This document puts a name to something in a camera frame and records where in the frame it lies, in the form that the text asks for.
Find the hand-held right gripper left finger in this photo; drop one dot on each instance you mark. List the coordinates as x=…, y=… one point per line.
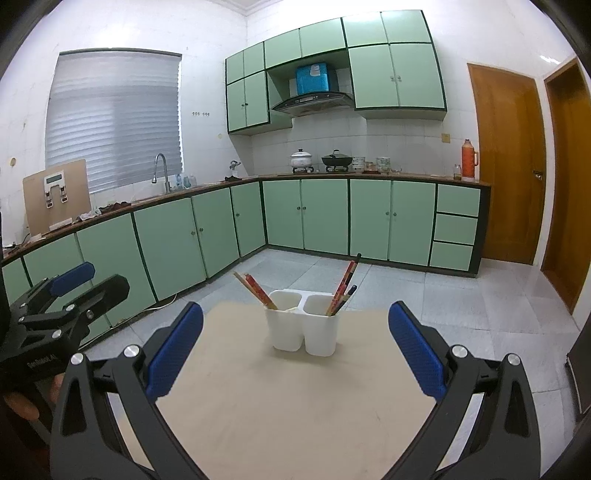
x=175, y=350

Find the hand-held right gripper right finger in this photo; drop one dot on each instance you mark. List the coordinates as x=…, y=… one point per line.
x=415, y=350

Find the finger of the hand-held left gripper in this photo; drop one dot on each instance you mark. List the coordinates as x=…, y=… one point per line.
x=74, y=277
x=108, y=290

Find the black chopstick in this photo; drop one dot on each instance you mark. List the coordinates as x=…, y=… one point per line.
x=345, y=299

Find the wooden chopstick red tip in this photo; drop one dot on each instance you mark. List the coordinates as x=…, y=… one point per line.
x=251, y=290

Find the plain wooden chopstick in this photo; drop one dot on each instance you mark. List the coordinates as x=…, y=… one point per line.
x=258, y=293

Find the chopsticks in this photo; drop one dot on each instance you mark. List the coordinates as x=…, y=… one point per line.
x=352, y=270

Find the red patterned wooden chopstick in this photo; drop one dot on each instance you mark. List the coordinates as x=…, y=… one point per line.
x=263, y=293

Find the white plastic utensil holder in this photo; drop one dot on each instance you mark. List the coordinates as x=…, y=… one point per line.
x=300, y=327

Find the person's left hand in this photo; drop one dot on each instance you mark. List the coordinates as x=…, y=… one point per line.
x=21, y=406

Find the green base cabinet run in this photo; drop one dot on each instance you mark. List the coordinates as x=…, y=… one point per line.
x=171, y=249
x=346, y=217

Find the dark rag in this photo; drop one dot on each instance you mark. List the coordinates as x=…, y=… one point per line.
x=108, y=208

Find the cardboard board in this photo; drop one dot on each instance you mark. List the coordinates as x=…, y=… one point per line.
x=37, y=207

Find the green drawer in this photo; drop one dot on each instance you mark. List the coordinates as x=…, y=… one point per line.
x=458, y=200
x=455, y=229
x=451, y=255

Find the bottles beside sink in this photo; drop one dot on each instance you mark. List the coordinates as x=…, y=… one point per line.
x=184, y=181

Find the metal kitchen faucet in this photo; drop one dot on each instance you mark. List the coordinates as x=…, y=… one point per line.
x=160, y=166

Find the window blind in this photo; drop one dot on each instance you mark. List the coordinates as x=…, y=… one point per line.
x=115, y=120

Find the black glass cabinet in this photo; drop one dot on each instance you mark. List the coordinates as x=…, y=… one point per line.
x=582, y=374

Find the kettle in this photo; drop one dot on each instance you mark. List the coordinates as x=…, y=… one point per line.
x=235, y=170

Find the small glass jar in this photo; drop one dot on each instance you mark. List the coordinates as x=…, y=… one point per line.
x=457, y=171

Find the patterned jar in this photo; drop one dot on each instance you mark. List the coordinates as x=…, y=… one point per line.
x=383, y=165

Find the orange thermos flask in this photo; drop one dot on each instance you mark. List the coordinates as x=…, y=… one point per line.
x=470, y=161

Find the gas stove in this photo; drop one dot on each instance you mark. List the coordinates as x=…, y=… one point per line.
x=318, y=170

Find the black wok with lid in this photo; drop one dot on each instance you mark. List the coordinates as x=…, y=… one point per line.
x=337, y=159

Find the white cooking pot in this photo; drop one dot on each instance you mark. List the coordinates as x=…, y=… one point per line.
x=301, y=159

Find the range hood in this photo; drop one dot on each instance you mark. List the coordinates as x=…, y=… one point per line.
x=311, y=104

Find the blue box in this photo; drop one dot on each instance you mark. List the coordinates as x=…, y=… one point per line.
x=315, y=78

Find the white bracket device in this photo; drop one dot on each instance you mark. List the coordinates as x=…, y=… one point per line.
x=56, y=189

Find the green wall cabinet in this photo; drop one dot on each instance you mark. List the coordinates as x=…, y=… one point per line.
x=247, y=87
x=304, y=41
x=397, y=69

